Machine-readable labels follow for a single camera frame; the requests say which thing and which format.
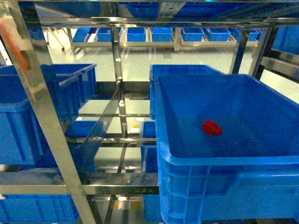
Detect stainless steel shelf rack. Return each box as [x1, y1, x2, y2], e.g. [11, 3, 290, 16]
[0, 0, 299, 224]

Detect blue crate shelf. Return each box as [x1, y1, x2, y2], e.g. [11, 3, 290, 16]
[0, 194, 79, 224]
[0, 74, 81, 166]
[140, 121, 164, 223]

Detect blue crate lower right shelf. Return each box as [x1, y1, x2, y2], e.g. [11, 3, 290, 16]
[140, 121, 164, 223]

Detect blue crate upper left shelf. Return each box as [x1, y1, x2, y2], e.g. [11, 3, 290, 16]
[0, 74, 81, 166]

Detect blue crate lower left shelf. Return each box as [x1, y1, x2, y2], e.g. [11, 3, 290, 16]
[0, 194, 79, 224]

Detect red one-stud toy block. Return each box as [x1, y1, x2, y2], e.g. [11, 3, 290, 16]
[202, 120, 222, 135]

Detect large blue shelf crate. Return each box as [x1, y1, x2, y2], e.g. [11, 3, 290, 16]
[155, 75, 299, 224]

